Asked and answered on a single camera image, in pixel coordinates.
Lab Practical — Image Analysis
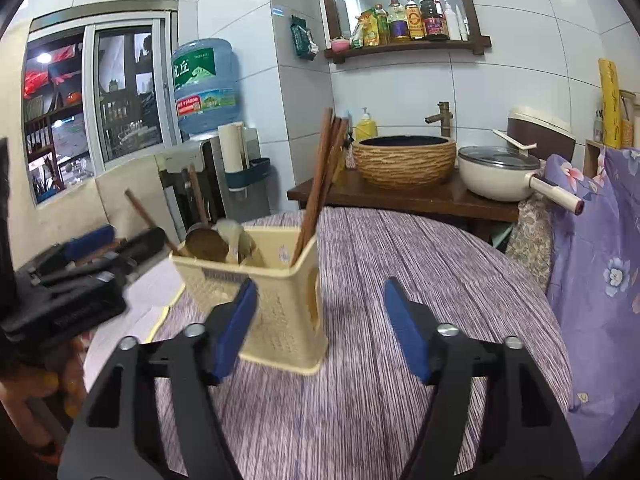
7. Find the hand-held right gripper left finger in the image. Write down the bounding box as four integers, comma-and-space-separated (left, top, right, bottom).
57, 278, 259, 480

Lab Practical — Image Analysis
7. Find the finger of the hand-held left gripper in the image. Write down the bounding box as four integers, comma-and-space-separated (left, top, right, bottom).
30, 224, 117, 273
37, 226, 168, 286

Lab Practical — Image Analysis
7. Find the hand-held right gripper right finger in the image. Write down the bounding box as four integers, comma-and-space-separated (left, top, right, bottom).
382, 276, 586, 480

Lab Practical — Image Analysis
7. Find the cream plastic utensil holder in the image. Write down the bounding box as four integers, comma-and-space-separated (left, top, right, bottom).
170, 225, 330, 376

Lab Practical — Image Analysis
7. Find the metal spoon wooden handle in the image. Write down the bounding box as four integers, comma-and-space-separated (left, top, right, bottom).
185, 227, 230, 263

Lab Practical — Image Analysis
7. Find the grey metal spoon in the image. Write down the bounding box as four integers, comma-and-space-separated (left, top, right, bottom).
216, 218, 247, 265

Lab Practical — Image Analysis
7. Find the person's left hand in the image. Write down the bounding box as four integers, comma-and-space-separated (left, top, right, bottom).
0, 335, 88, 456

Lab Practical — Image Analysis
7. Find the purple striped tablecloth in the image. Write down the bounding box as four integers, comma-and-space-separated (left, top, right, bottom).
150, 205, 573, 480

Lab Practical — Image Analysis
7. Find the water dispenser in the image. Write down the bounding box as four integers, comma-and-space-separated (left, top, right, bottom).
155, 127, 273, 241

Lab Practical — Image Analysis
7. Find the teal plastic holder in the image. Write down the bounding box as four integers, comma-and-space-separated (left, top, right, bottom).
223, 157, 273, 196

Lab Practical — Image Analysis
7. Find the wooden counter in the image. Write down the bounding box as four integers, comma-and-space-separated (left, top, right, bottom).
286, 175, 521, 241

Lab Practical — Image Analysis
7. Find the white paper roll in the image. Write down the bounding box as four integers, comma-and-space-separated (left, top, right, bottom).
218, 121, 249, 173

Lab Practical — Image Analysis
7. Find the aluminium sliding window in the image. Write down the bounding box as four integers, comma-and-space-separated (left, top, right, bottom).
22, 0, 181, 206

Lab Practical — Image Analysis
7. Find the beige patterned cloth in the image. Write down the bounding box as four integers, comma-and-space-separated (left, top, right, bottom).
504, 195, 556, 296

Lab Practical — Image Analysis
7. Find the woven brown basin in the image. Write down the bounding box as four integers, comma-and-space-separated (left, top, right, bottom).
351, 135, 458, 190

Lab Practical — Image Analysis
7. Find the white pan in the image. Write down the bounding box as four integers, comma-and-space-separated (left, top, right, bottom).
457, 145, 585, 216

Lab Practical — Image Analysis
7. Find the blue water jug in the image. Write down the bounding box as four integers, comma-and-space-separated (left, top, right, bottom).
171, 38, 240, 137

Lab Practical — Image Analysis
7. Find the glass pan lid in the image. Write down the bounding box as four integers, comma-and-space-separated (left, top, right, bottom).
458, 145, 542, 171

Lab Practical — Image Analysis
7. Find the yellow soap dispenser bottle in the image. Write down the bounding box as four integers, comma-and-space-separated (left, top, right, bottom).
354, 107, 377, 143

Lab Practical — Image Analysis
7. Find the purple floral cloth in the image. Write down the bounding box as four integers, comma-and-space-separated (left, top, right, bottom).
542, 146, 640, 476

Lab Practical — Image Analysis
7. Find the bronze faucet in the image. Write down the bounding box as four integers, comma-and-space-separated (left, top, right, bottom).
425, 101, 455, 138

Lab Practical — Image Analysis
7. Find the white ladle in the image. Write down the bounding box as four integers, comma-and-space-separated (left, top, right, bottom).
492, 128, 537, 153

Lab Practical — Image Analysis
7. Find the cream brown rice cooker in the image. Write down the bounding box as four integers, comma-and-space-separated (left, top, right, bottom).
506, 106, 577, 161

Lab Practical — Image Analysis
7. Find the small wooden shelf box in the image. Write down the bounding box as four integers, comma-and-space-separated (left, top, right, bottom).
582, 139, 608, 178

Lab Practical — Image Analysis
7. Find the green hanging packet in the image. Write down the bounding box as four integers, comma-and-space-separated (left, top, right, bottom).
290, 14, 320, 61

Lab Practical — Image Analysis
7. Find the wooden framed mirror shelf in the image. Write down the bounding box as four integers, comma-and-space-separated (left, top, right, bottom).
312, 0, 493, 65

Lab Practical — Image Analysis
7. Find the yellow seasoning packet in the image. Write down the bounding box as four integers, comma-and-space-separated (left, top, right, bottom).
351, 9, 380, 48

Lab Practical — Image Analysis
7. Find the small yellow oil bottle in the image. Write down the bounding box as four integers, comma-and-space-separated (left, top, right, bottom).
375, 4, 392, 46

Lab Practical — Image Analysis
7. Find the oil bottle purple label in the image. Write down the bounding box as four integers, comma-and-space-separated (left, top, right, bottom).
388, 0, 411, 44

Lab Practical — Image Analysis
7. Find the yellow wrap roll box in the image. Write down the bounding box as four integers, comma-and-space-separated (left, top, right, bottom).
597, 57, 623, 150

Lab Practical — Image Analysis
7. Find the glass jar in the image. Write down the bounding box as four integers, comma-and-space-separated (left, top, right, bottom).
619, 89, 638, 148

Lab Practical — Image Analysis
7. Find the brown bottle orange label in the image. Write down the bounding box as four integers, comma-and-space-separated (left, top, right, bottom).
404, 0, 426, 42

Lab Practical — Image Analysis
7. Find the dark soy sauce bottle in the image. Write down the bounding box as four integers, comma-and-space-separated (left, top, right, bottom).
419, 0, 449, 41

